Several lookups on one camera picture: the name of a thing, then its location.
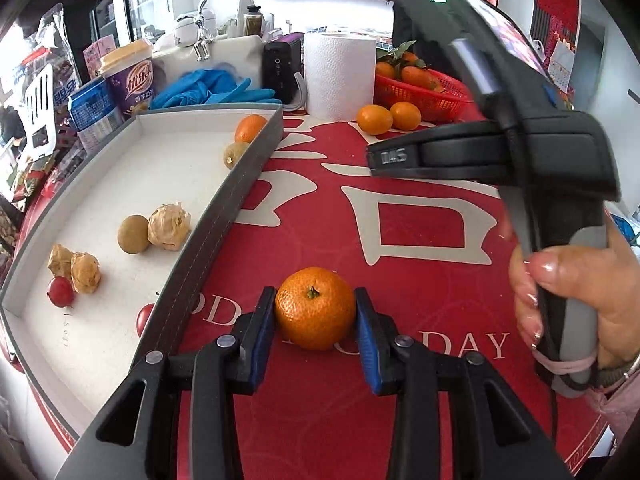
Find pile of mandarins with leaves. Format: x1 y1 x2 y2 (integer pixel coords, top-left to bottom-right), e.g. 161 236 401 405
375 41 446 92

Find grey tray with white inside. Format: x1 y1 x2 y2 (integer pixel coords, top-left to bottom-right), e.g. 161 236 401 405
0 102 285 456

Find round yellow-brown fruit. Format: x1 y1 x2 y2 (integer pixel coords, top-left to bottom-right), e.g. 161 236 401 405
117 214 152 255
223 141 251 170

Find purple cup with yellow lid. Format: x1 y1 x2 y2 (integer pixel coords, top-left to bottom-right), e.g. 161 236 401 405
96 41 159 122

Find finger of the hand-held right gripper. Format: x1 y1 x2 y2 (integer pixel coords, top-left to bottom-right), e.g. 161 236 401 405
366 119 504 181

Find dark capped bottle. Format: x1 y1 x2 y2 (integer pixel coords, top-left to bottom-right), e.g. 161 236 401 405
243 5 264 37

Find silver rabbit figurine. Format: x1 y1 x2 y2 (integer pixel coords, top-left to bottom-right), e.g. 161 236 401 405
174 0 219 62

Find red round table mat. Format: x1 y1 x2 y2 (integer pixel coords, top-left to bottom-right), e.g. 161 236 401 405
20 105 616 480

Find black handheld device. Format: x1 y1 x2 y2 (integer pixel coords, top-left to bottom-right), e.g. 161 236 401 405
262 39 304 106

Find red cherry tomato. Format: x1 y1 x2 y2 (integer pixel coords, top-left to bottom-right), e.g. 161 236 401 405
136 302 157 338
47 276 76 307

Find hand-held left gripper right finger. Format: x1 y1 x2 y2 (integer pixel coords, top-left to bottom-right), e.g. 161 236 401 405
353 287 572 480

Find red plastic basket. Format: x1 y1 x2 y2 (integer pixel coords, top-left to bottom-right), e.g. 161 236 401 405
375 70 476 123

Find orange mandarin with stem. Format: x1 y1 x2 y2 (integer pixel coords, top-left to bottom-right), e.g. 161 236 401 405
274 266 357 352

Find clear snack bag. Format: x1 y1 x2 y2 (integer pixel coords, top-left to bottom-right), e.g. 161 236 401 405
0 2 83 111

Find tan walnut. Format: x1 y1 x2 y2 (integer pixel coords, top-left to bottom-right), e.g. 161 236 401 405
147 203 192 252
70 252 102 295
47 244 76 278

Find white paper towel roll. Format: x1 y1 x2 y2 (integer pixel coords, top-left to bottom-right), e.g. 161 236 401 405
303 31 378 122

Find blue rubber gloves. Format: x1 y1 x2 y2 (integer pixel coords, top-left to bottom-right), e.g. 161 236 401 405
149 67 277 110

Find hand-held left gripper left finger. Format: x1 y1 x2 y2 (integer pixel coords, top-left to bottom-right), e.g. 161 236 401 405
55 286 279 480

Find wall calendar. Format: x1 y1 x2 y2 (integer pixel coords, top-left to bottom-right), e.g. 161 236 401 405
546 39 577 92

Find blue and white packet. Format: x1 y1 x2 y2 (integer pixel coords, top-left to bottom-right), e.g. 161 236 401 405
67 77 126 154

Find white slotted spatula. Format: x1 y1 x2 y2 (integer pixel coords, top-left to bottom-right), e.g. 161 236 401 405
21 62 57 157

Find person's right hand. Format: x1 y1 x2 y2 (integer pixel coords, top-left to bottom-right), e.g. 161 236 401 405
509 220 640 373

